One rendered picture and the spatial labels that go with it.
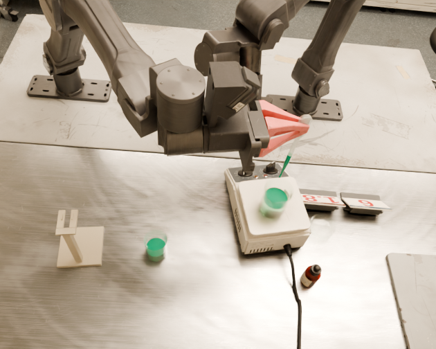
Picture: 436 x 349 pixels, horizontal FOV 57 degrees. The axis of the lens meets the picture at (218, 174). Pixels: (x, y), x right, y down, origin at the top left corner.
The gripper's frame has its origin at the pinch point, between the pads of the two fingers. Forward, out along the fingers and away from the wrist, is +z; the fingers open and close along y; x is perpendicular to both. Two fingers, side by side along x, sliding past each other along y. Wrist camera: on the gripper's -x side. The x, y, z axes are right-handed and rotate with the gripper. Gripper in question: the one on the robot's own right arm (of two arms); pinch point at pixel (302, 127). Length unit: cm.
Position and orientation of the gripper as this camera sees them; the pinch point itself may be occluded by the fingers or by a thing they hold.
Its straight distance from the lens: 58.7
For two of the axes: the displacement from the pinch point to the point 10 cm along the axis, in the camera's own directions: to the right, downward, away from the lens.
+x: -1.0, 5.6, 8.3
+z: 9.8, -0.8, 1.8
